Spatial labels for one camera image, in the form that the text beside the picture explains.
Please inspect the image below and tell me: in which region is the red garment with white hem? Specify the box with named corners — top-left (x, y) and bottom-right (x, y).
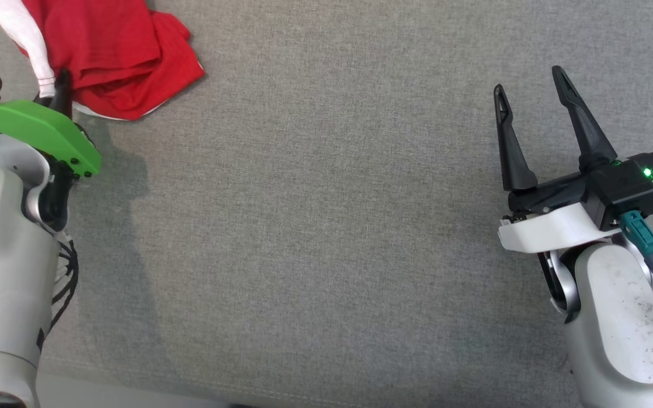
top-left (0, 0), bottom-right (206, 121)

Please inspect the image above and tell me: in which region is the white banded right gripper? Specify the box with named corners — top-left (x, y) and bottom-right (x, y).
top-left (493, 65), bottom-right (625, 254)

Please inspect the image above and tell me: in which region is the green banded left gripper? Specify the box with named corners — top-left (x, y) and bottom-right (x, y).
top-left (0, 67), bottom-right (103, 177)

